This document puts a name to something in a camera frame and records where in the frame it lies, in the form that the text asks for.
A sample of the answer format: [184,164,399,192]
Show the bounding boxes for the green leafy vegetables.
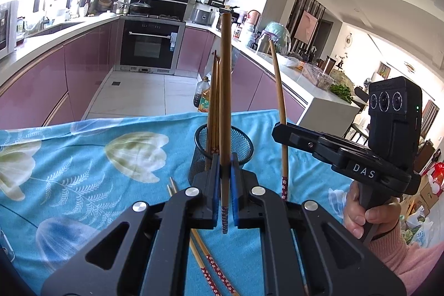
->
[329,83,354,102]

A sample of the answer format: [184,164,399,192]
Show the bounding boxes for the cardboard box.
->
[420,178,439,210]

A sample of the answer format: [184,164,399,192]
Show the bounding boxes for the dark sauce bottle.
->
[192,76,209,107]

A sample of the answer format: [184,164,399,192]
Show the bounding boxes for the person's right forearm pink sleeve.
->
[368,218,444,296]

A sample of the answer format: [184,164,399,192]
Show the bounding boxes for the blue floral tablecloth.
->
[0,110,351,296]

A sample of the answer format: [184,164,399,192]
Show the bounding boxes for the green mesh food cover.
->
[264,22,291,55]

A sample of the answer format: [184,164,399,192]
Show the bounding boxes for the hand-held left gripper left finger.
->
[41,153,223,296]

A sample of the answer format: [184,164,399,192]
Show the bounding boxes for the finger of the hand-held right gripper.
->
[271,123,368,160]

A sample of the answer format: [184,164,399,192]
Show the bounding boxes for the white plastic bag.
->
[402,206,434,248]

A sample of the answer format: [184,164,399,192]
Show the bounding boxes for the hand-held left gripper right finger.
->
[229,153,406,296]

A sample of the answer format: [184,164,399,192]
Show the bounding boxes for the clear plastic container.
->
[302,62,335,87]

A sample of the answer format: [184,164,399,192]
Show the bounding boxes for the white island cabinet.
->
[300,88,361,137]

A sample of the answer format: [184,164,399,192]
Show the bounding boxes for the dark dining chair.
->
[347,123,368,144]

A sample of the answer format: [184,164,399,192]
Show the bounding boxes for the black built-in oven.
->
[120,19,184,75]

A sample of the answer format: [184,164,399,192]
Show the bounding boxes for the person's right hand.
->
[343,183,403,243]

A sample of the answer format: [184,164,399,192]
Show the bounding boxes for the silver rice cooker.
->
[190,6,216,26]

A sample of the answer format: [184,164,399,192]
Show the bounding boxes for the yellow cooking oil bottle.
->
[198,90,213,113]

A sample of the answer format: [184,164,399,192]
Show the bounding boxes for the wooden chopstick red floral handle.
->
[170,177,241,296]
[205,51,217,172]
[221,13,233,235]
[214,57,221,156]
[269,39,290,201]
[167,186,218,296]

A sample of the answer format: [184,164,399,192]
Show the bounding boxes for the framed wall picture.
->
[295,10,318,43]

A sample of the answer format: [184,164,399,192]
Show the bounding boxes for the purple kitchen cabinet run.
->
[175,27,306,123]
[0,19,122,130]

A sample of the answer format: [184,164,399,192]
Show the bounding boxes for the black mesh cup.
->
[189,124,254,186]

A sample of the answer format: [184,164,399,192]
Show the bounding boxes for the red plastic bag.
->
[425,162,444,194]

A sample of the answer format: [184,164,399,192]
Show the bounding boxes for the silver microwave oven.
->
[0,1,19,59]

